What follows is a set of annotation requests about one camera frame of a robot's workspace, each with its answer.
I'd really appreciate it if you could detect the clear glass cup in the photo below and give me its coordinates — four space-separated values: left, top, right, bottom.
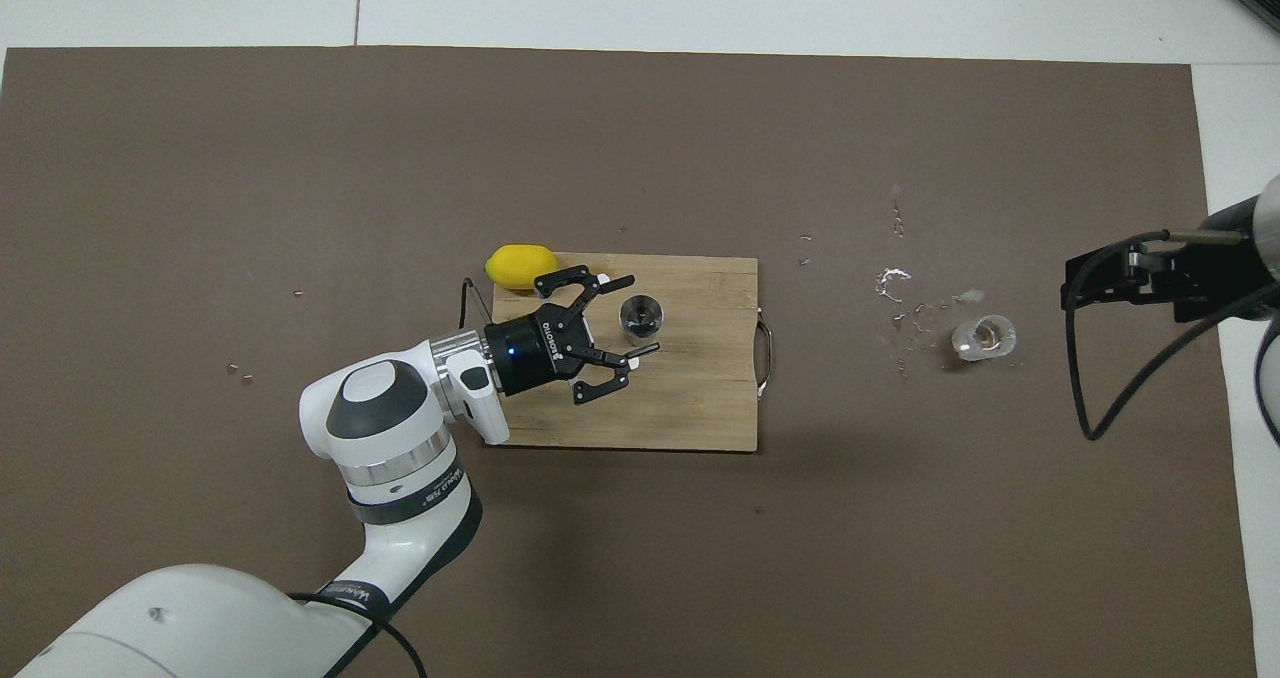
950 313 1018 363

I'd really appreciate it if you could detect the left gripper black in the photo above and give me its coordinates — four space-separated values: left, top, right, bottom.
485 265 662 407

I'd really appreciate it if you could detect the yellow lemon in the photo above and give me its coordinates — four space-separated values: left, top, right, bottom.
485 244 559 292

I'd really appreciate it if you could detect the steel double jigger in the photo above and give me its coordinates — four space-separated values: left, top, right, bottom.
618 296 666 347

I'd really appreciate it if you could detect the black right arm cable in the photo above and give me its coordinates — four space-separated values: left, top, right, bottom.
1062 228 1280 442

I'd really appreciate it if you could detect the brown table mat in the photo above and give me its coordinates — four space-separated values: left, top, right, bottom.
0 46 1259 678

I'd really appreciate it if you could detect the bamboo cutting board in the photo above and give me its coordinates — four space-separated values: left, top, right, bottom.
485 253 775 453

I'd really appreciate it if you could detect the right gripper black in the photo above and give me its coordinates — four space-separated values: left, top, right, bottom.
1062 198 1276 322

